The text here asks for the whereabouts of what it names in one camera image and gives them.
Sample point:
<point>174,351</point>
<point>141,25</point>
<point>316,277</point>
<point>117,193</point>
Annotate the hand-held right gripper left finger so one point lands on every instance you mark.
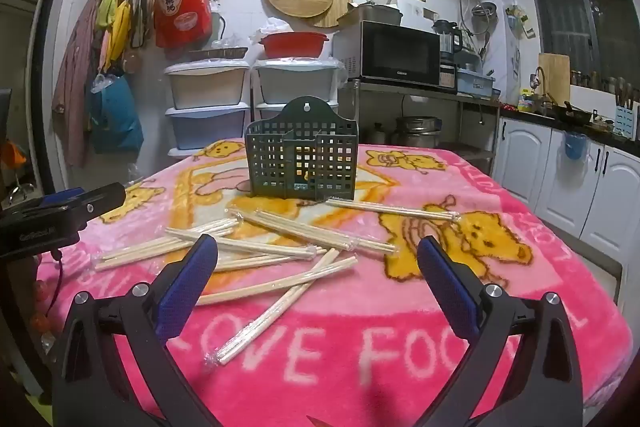
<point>187,287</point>

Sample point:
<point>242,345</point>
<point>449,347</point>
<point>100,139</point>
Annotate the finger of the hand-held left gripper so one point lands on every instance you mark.
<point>102,203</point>
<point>62,198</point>

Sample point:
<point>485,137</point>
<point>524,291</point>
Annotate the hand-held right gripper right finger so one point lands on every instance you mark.
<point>450,287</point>

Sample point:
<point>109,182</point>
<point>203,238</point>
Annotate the bunch of wooden chopsticks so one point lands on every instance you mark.
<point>310,229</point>

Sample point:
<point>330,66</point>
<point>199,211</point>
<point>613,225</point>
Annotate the dark green plastic utensil holder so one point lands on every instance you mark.
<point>280,167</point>

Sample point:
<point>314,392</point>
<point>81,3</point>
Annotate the large blue hanging bag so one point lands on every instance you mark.
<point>115,117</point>

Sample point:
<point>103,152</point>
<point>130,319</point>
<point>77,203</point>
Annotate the pink printed blanket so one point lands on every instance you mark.
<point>350,307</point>

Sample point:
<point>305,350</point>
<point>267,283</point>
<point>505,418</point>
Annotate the pink hanging garment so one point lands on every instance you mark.
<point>75,82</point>

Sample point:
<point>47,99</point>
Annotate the white kitchen cabinets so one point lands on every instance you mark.
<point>555,187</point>

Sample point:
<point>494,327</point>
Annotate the beige-topped plastic drawer unit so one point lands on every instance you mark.
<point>205,92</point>

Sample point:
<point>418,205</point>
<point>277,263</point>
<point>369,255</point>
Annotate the large steel pot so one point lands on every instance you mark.
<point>417,132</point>

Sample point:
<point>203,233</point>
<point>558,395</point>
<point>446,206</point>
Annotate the yellow hanging cloths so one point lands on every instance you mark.
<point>117,27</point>

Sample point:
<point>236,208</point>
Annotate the wicker basket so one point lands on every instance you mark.
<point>217,54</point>

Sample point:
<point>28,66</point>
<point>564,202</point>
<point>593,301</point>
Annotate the small blue hanging bag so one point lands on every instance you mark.
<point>576,147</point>

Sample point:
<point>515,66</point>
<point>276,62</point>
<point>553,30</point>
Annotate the metal shelf rack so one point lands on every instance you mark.
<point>425,89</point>

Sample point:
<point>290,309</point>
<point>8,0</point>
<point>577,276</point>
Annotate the light blue dish basket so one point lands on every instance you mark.
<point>475,82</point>

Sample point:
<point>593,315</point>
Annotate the black wok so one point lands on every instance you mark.
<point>572,114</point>

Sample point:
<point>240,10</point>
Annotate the grey-topped plastic drawer unit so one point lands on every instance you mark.
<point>295,82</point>

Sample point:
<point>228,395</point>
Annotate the kitchen faucet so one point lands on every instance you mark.
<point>537,77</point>

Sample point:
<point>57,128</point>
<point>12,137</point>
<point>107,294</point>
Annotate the wooden cutting board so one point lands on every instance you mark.
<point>555,77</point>

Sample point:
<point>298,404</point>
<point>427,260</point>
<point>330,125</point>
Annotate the black microwave oven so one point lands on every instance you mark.
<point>395,52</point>

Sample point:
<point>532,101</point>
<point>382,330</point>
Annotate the blue knife block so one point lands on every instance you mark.
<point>625,119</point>

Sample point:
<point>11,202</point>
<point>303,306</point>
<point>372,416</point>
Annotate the white plastic bag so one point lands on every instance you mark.
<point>272,27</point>

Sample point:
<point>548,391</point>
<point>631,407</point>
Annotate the red plastic basin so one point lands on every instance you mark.
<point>292,46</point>

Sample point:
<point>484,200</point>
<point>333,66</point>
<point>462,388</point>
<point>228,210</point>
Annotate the black blender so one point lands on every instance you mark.
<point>445,39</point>

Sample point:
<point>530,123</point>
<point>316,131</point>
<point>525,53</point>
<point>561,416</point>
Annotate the hanging steel strainer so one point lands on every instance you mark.
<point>482,16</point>

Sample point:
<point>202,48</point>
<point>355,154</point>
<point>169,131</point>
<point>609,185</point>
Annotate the metal tray box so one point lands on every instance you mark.
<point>372,13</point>

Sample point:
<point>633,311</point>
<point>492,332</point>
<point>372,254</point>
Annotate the dark kitchen window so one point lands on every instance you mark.
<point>575,17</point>

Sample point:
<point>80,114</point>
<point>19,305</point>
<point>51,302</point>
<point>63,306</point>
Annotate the wall-mounted utensil cup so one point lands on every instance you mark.
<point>520,22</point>

